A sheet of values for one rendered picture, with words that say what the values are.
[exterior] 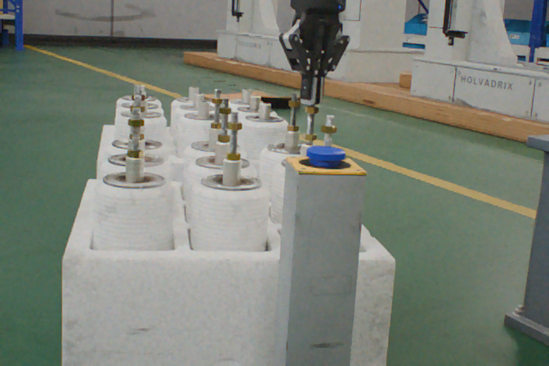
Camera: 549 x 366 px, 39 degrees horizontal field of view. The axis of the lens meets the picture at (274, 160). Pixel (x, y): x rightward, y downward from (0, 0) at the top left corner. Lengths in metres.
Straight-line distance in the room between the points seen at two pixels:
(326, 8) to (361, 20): 3.20
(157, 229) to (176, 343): 0.14
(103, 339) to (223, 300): 0.15
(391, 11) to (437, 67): 0.79
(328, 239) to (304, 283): 0.05
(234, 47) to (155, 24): 2.30
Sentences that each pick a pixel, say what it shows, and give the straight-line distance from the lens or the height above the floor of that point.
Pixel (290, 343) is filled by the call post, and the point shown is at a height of 0.13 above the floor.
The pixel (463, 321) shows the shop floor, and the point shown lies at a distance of 1.29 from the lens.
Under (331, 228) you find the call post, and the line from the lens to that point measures 0.78.
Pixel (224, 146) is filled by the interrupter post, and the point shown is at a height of 0.28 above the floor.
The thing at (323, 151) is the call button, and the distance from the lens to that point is 0.78.
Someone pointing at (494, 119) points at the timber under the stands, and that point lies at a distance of 3.29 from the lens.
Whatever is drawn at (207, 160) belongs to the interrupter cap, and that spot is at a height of 0.25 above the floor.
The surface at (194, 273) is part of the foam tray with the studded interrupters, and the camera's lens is 0.91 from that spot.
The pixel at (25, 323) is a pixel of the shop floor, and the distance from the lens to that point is 1.20.
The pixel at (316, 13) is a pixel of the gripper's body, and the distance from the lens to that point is 1.06.
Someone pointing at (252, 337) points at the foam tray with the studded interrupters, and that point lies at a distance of 0.95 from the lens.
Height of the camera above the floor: 0.47
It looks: 11 degrees down
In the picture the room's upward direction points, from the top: 3 degrees clockwise
